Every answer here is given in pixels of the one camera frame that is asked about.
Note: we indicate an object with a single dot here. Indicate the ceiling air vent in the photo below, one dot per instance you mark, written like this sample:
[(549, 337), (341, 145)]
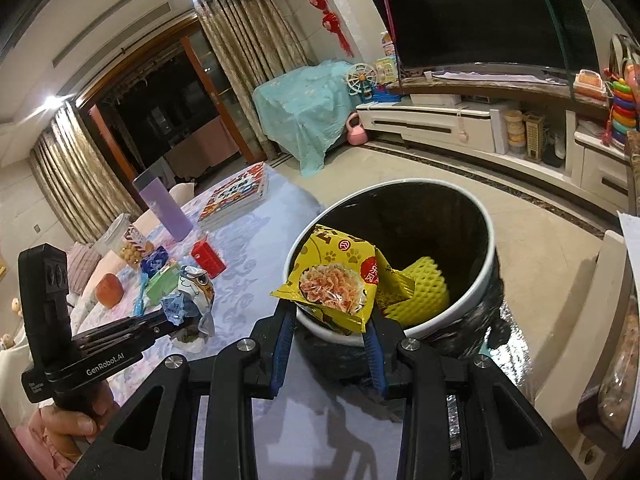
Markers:
[(110, 35)]

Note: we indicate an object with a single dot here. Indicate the orange toy phone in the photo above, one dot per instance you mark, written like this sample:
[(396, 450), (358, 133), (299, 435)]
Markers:
[(590, 82)]

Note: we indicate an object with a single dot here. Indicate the wooden sliding glass door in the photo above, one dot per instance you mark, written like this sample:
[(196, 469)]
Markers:
[(165, 95)]

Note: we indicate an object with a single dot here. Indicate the ferris wheel toy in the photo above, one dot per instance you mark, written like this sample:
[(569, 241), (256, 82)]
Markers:
[(358, 80)]

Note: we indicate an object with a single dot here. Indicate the yellow snack packet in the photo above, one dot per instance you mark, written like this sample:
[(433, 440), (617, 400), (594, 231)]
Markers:
[(340, 280)]

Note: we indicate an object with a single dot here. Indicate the beige curtain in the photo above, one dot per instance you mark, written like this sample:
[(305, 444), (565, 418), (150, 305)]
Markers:
[(255, 60), (70, 175)]

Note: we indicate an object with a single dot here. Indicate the pink kettlebell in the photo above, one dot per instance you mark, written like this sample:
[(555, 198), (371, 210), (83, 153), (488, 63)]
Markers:
[(356, 134)]

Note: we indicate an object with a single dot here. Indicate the cream chair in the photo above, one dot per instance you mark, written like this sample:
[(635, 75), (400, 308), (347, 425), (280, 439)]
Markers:
[(605, 300)]

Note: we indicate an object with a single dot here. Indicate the yellow stacked containers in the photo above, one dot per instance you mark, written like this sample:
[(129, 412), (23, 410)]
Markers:
[(515, 130)]

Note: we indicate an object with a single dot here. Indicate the red carton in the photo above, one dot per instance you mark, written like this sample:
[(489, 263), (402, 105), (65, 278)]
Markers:
[(209, 259)]

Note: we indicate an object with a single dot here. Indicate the teal cloth cover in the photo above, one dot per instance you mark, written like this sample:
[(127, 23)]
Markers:
[(305, 110)]

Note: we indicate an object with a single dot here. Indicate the white blue wrapper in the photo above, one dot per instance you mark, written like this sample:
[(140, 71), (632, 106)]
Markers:
[(192, 295)]

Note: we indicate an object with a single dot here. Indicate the black television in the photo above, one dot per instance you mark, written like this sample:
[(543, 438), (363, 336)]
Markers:
[(475, 10)]

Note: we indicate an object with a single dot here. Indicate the red apple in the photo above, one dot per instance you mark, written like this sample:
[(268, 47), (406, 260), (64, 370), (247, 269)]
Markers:
[(109, 289)]

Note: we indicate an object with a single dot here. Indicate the brown plush toy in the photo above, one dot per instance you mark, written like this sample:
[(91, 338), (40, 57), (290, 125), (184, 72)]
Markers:
[(16, 305)]

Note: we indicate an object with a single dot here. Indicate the toy house box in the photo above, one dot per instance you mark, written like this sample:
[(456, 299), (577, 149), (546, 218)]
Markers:
[(386, 69)]

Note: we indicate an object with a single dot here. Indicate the clear jar of snack balls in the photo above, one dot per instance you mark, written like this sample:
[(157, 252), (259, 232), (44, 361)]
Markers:
[(127, 245)]

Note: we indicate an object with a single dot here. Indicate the clear plastic snack bag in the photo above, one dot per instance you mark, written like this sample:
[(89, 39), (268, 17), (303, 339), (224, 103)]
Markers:
[(622, 370)]

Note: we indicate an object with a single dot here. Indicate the dark blue packet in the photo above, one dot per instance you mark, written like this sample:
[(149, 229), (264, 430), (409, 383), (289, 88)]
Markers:
[(155, 260)]

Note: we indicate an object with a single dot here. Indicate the pink yellow bottle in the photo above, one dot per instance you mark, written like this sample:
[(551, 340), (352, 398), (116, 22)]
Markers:
[(386, 44)]

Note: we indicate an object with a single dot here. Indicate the wooden slatted box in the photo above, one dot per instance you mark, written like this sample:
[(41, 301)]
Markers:
[(534, 135)]

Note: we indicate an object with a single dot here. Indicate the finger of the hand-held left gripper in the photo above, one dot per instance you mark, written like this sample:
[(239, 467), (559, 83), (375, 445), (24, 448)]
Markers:
[(132, 340), (130, 325)]

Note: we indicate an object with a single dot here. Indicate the striped pink cushion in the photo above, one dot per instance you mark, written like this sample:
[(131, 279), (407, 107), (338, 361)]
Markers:
[(82, 265)]

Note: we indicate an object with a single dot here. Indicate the green packet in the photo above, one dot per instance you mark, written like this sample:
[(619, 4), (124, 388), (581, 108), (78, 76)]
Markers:
[(162, 287)]

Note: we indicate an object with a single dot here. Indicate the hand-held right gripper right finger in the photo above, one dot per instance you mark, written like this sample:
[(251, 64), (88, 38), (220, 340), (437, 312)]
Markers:
[(372, 362)]

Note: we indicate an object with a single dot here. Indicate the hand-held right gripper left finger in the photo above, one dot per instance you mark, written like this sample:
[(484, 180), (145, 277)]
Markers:
[(282, 355)]

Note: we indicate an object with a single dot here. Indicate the yellow foam fruit net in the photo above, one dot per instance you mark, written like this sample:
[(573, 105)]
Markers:
[(425, 290)]

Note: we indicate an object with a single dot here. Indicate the blue toy base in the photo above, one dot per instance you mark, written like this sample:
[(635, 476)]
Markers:
[(381, 96)]

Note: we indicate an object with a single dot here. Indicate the white paper sheet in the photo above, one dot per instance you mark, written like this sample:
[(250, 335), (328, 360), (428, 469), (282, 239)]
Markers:
[(631, 240)]

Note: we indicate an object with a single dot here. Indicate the ceiling spotlight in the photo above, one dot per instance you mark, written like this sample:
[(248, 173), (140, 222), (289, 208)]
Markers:
[(50, 102)]

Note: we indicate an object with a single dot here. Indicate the person's left hand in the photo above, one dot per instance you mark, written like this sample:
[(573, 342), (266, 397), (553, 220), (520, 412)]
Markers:
[(65, 432)]

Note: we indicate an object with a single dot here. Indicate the purple bottle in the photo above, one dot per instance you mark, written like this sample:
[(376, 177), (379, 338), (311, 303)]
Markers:
[(162, 205)]

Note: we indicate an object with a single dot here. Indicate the white waste bin black liner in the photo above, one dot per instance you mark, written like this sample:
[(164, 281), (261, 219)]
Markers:
[(425, 220)]

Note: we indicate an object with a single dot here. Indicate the white television cabinet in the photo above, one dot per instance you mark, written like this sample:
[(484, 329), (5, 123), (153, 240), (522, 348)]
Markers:
[(425, 122)]

